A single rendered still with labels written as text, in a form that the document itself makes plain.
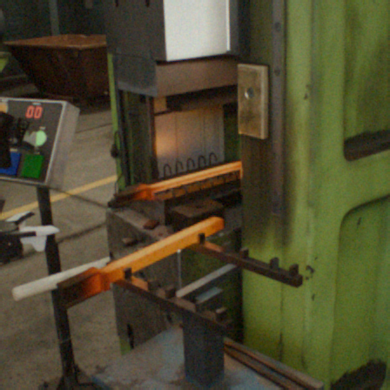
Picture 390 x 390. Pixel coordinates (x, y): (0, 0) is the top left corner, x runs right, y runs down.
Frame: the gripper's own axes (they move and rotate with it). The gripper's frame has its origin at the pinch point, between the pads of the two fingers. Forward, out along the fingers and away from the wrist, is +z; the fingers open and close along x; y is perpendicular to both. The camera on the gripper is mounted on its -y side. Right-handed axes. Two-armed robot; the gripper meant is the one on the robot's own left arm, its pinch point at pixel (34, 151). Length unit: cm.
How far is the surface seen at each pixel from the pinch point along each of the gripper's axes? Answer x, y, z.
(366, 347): -105, -39, 45
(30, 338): 51, -74, 82
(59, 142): -7.0, 4.3, 3.0
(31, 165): 0.0, -4.8, 0.5
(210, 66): -61, 27, -8
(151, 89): -51, 16, -19
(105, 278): -71, -32, -50
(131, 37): -44, 29, -22
